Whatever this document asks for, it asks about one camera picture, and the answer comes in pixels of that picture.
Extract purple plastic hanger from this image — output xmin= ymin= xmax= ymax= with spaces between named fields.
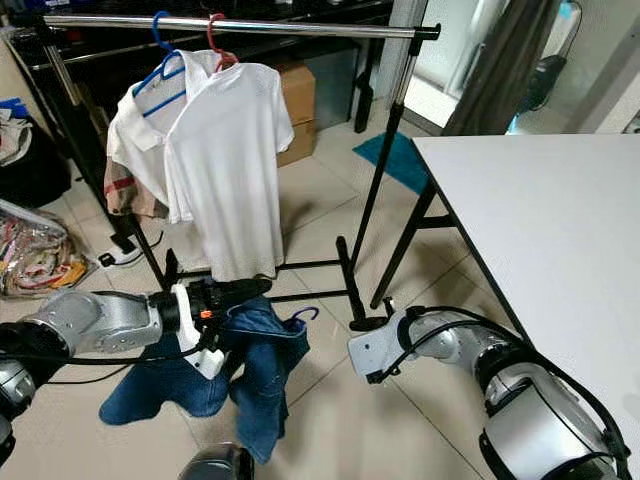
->
xmin=290 ymin=306 xmax=321 ymax=327

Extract blue denim shorts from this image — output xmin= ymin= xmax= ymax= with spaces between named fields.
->
xmin=98 ymin=296 xmax=311 ymax=465

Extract blue plastic hanger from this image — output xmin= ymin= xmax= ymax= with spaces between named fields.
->
xmin=130 ymin=10 xmax=193 ymax=119

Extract pink plastic hanger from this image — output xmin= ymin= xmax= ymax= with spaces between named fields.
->
xmin=207 ymin=12 xmax=243 ymax=72

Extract white power strip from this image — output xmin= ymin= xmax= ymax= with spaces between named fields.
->
xmin=100 ymin=246 xmax=147 ymax=268

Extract plain white shirt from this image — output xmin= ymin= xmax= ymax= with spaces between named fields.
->
xmin=164 ymin=61 xmax=297 ymax=284

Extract teal floor mat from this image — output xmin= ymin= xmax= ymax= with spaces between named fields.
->
xmin=352 ymin=131 xmax=437 ymax=197

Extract cardboard box with print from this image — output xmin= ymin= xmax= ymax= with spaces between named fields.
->
xmin=277 ymin=126 xmax=316 ymax=168

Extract white polo shirt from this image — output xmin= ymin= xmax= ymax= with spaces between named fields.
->
xmin=102 ymin=50 xmax=223 ymax=223

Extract clear plastic bag of clothes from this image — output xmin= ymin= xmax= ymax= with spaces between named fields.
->
xmin=0 ymin=200 xmax=93 ymax=300

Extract white table with black legs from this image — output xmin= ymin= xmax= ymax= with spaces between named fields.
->
xmin=370 ymin=133 xmax=640 ymax=453

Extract black bag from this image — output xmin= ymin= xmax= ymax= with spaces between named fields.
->
xmin=0 ymin=110 xmax=74 ymax=209

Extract chrome and black clothes rack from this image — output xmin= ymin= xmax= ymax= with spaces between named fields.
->
xmin=10 ymin=11 xmax=444 ymax=327

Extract dark grey curtain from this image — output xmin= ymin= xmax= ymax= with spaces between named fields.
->
xmin=440 ymin=0 xmax=567 ymax=138

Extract black desk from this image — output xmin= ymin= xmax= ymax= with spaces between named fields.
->
xmin=10 ymin=0 xmax=399 ymax=136

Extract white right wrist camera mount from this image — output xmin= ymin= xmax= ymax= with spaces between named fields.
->
xmin=348 ymin=322 xmax=413 ymax=385

